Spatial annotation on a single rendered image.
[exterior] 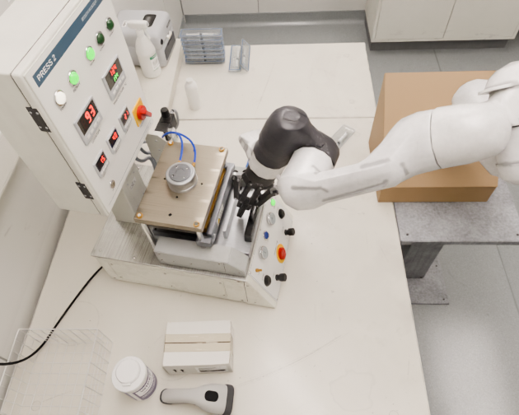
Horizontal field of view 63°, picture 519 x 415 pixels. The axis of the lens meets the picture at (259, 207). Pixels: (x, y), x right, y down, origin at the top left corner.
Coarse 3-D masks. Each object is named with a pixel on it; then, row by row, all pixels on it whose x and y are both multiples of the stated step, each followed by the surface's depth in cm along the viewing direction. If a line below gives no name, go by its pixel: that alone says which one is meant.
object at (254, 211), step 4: (260, 192) 123; (252, 208) 120; (256, 208) 120; (252, 212) 119; (256, 212) 119; (252, 216) 118; (256, 216) 120; (248, 220) 118; (252, 220) 117; (248, 224) 117; (252, 224) 117; (248, 228) 116; (252, 228) 116; (248, 232) 115; (252, 232) 117; (248, 236) 116; (248, 240) 117
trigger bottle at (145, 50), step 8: (128, 24) 169; (136, 24) 168; (144, 24) 168; (136, 32) 171; (136, 40) 175; (144, 40) 174; (136, 48) 176; (144, 48) 175; (152, 48) 178; (144, 56) 177; (152, 56) 179; (144, 64) 181; (152, 64) 182; (144, 72) 185; (152, 72) 185; (160, 72) 188
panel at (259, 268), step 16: (272, 208) 134; (288, 224) 143; (256, 240) 123; (272, 240) 132; (288, 240) 142; (256, 256) 122; (272, 256) 131; (256, 272) 121; (272, 272) 130; (272, 288) 128
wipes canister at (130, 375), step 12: (120, 360) 110; (132, 360) 108; (120, 372) 107; (132, 372) 107; (144, 372) 108; (120, 384) 106; (132, 384) 106; (144, 384) 109; (156, 384) 117; (132, 396) 111; (144, 396) 114
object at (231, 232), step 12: (240, 192) 128; (252, 192) 128; (228, 204) 126; (228, 216) 118; (228, 228) 119; (240, 228) 121; (156, 240) 121; (216, 240) 119; (228, 240) 119; (240, 240) 118; (252, 240) 119
